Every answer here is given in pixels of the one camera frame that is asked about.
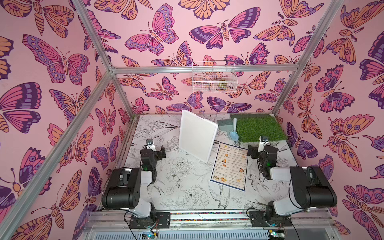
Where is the grey green dustpan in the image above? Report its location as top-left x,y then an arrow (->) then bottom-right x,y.
217,119 -> 234,132

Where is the white wire rack basket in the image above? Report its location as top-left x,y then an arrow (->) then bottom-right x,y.
191,65 -> 238,94

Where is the green artificial grass mat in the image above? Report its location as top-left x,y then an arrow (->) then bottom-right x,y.
231,114 -> 287,143

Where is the green succulent plant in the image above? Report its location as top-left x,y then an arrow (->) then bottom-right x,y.
217,80 -> 228,91

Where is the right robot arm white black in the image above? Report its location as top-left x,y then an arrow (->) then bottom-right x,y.
247,144 -> 338,220

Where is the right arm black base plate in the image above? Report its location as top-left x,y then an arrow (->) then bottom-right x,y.
247,210 -> 293,228

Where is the aluminium cage frame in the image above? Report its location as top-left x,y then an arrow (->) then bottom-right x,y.
1,1 -> 344,240

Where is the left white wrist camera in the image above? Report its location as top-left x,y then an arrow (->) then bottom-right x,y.
146,139 -> 156,151

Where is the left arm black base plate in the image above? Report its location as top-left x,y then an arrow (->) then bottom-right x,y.
129,212 -> 171,230

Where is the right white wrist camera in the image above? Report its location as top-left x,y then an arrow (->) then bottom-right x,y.
258,136 -> 269,152

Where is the white cutting board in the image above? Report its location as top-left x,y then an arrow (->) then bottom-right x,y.
179,110 -> 218,162

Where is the small green circuit board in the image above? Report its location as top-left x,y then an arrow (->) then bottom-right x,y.
141,232 -> 158,240

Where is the laminated dim sum menu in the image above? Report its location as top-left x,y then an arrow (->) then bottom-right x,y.
210,142 -> 249,192

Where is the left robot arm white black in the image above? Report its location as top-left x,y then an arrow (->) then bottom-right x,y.
102,146 -> 166,221

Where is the right small circuit board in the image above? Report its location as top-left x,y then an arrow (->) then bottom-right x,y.
269,230 -> 286,240

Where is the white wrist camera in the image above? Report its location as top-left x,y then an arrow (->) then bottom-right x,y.
258,136 -> 269,152
146,139 -> 156,151

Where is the aluminium front rail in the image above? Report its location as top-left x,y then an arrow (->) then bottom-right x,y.
80,209 -> 342,240

